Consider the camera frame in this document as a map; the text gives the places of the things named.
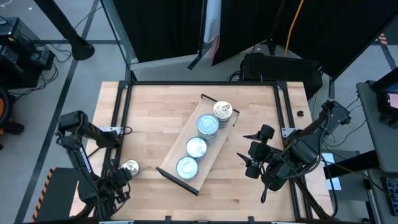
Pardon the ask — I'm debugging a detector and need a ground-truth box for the grey desk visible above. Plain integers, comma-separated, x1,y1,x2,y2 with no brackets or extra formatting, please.
356,80,398,174

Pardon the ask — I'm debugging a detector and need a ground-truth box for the black desk beam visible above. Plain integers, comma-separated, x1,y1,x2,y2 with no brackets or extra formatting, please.
323,149,379,180

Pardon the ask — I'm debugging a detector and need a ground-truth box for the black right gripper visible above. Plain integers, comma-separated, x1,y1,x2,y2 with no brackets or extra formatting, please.
236,123,281,180

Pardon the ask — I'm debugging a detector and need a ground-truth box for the black table frame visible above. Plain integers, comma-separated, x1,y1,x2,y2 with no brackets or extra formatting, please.
70,80,335,222

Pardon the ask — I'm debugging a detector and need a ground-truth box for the wooden shelf black metal frame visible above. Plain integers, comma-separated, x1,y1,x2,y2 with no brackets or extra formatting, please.
155,93,240,197

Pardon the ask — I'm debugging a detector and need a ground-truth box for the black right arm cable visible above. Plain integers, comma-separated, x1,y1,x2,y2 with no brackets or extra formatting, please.
259,182,272,205

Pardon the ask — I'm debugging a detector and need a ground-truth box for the black floor cable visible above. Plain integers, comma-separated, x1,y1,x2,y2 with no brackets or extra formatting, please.
12,46,74,94

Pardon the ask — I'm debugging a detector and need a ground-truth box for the black pole stand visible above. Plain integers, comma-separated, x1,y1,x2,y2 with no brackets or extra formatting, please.
33,0,96,62

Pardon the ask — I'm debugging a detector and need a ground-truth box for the black equipment case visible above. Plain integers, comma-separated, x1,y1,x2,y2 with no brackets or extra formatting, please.
239,52,324,100

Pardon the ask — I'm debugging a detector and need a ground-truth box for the black curtain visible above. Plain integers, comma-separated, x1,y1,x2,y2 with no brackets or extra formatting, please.
112,0,208,63
211,0,398,78

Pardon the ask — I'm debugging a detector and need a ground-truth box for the black orange wheeled machine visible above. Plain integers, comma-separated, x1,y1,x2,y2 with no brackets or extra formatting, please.
0,86,25,150

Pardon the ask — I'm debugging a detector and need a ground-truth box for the yellow cable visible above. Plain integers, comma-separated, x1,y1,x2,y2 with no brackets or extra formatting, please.
284,0,305,57

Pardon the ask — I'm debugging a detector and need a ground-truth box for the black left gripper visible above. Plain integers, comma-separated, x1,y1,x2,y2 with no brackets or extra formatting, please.
108,166,134,203

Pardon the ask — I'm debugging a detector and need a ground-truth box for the white fabric strip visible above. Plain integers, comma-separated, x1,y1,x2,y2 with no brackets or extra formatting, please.
202,0,222,60

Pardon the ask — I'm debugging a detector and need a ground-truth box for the grey metal beam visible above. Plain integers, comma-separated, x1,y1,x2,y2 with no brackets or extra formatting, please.
99,0,139,82

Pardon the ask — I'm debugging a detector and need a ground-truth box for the black hazard-striped floor mat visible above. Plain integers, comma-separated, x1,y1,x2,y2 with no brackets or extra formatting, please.
30,167,81,223

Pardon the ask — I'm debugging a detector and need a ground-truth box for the black keyboard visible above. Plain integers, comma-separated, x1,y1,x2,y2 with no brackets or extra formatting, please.
381,175,398,217

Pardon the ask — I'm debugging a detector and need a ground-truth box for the black light stand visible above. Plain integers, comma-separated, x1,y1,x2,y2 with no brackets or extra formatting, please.
187,0,208,71
266,0,287,57

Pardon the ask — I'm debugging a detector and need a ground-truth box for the black laptop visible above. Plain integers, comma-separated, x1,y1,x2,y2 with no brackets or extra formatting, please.
371,67,398,128

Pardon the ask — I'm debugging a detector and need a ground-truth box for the black electronics stack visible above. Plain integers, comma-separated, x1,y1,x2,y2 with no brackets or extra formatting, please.
0,17,56,90

